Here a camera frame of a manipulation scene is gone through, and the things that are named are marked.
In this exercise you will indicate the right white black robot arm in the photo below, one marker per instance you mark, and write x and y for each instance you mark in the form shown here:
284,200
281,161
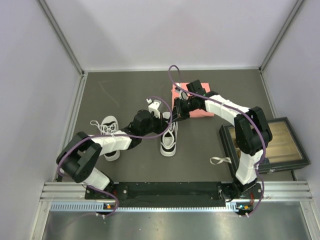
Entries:
252,132

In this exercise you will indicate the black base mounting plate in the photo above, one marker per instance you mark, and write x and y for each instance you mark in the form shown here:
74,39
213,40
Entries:
178,194

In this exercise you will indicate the black glass-lid display box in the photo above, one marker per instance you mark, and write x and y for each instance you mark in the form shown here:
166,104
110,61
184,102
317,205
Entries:
283,153

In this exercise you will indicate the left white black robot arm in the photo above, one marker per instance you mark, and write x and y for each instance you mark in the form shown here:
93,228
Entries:
78,159

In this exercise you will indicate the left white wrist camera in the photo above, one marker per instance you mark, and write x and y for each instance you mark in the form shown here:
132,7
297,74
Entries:
154,107

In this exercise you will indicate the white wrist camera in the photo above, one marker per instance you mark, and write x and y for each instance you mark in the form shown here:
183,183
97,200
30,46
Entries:
181,94
154,107

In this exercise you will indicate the aluminium extrusion rail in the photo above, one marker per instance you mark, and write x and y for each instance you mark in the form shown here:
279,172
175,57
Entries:
277,191

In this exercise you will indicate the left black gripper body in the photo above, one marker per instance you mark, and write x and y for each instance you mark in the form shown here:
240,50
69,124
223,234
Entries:
155,124

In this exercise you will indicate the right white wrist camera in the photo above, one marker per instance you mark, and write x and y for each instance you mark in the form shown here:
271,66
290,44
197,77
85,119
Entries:
181,94

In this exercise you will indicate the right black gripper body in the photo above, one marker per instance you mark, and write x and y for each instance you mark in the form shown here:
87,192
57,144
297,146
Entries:
184,106

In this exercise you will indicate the loose white shoelace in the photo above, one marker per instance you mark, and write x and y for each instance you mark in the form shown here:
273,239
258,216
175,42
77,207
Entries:
218,160

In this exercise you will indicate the black white sneaker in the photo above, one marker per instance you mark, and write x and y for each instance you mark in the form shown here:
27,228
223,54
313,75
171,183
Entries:
168,141
109,125

